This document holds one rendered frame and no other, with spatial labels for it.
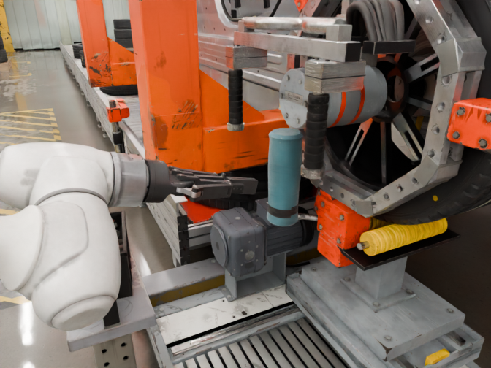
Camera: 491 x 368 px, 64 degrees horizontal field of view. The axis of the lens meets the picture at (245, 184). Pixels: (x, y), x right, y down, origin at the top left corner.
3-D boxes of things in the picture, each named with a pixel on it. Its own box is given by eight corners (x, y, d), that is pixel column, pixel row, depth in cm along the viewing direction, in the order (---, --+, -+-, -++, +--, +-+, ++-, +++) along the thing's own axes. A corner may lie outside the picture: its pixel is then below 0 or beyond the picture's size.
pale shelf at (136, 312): (156, 325, 82) (155, 314, 81) (69, 353, 75) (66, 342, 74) (121, 231, 117) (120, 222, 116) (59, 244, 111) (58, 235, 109)
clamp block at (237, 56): (267, 67, 95) (268, 44, 93) (233, 69, 91) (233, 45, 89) (258, 65, 99) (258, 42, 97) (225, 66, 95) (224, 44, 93)
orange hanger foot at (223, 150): (332, 154, 151) (340, 60, 137) (204, 177, 130) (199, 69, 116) (307, 142, 165) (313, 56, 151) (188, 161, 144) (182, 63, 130)
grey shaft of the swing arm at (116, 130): (128, 181, 246) (118, 101, 225) (120, 182, 243) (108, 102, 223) (126, 176, 253) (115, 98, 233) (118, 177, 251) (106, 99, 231)
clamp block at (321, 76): (364, 90, 67) (367, 58, 65) (320, 95, 63) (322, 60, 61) (345, 85, 71) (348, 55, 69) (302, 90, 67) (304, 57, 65)
